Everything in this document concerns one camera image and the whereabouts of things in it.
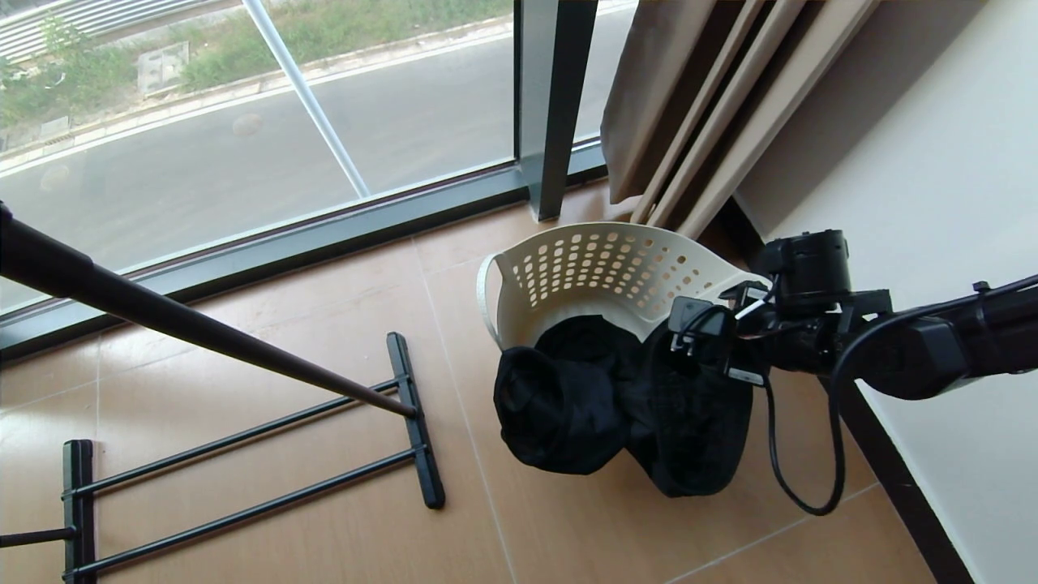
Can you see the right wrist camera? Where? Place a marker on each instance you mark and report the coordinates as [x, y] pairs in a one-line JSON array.
[[701, 328]]

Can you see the black clothes rack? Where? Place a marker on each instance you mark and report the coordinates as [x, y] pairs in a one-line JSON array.
[[162, 312]]

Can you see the heap of clothes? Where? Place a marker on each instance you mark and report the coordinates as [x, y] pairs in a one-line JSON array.
[[568, 405]]

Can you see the white laundry basket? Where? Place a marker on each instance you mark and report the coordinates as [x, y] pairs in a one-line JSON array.
[[600, 276]]

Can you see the brown curtain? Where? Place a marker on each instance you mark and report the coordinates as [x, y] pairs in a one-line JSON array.
[[673, 97]]

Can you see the window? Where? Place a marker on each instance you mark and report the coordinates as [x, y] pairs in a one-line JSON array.
[[243, 146]]

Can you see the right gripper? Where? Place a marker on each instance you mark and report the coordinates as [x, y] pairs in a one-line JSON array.
[[799, 345]]

